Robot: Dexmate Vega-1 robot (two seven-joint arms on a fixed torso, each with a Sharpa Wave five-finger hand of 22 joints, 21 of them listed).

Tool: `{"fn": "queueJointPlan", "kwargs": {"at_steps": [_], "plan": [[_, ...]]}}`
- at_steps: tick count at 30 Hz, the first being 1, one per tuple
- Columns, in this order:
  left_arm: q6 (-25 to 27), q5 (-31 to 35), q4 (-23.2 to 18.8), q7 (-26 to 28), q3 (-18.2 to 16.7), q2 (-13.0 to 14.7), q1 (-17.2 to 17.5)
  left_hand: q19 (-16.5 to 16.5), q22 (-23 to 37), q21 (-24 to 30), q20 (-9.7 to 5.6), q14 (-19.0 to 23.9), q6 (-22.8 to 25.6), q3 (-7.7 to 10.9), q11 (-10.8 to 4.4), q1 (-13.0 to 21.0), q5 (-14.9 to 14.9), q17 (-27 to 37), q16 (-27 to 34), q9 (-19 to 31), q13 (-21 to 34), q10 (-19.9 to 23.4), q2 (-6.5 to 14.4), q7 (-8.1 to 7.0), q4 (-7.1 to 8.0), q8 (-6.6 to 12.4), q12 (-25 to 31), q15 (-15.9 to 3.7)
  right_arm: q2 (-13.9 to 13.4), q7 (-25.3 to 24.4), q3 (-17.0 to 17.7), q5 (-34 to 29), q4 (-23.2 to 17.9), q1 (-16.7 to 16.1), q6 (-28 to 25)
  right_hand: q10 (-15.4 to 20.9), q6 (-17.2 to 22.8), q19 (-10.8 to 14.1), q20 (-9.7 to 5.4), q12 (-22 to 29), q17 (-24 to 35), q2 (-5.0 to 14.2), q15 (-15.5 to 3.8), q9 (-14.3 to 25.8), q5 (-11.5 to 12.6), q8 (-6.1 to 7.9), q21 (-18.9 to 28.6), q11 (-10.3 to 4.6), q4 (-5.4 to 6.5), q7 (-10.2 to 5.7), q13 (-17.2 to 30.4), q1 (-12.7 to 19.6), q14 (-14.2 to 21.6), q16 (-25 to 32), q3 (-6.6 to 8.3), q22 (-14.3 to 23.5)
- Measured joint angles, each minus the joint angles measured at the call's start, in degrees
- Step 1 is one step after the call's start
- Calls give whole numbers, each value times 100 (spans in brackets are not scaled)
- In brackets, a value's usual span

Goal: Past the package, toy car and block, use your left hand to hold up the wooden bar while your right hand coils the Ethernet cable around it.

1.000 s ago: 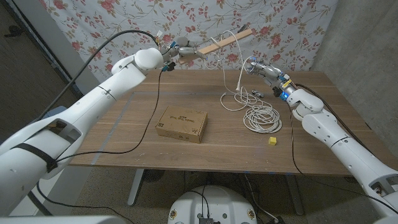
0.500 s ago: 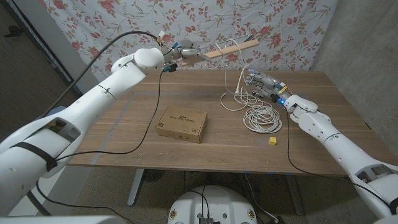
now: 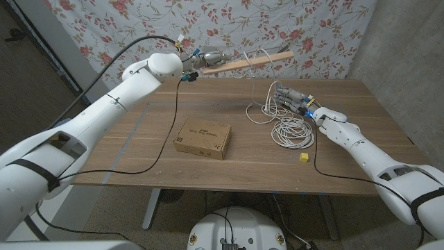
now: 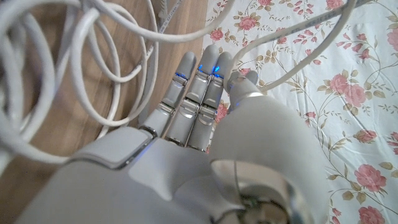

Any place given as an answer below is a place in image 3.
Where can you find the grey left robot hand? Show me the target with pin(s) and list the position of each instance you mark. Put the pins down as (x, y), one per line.
(209, 57)

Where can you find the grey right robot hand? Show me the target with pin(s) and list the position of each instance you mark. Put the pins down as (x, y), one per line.
(295, 100)

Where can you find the wooden bar with metal brackets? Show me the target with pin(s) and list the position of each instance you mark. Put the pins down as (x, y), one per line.
(267, 60)

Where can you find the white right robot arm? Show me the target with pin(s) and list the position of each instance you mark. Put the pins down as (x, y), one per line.
(374, 159)

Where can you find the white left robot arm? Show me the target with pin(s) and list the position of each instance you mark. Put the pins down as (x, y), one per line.
(97, 118)

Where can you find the small yellow block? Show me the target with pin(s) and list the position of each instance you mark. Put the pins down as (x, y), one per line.
(304, 157)

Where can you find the brown cardboard package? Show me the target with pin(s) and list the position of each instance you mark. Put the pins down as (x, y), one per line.
(203, 139)

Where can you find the floral backdrop cloth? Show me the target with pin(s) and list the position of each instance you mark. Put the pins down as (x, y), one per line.
(243, 24)

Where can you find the white table leg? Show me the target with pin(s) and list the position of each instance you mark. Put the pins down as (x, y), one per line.
(151, 212)
(329, 218)

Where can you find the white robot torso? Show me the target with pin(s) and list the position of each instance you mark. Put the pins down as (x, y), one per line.
(239, 229)

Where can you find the black round fan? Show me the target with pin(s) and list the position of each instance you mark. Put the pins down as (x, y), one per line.
(171, 196)

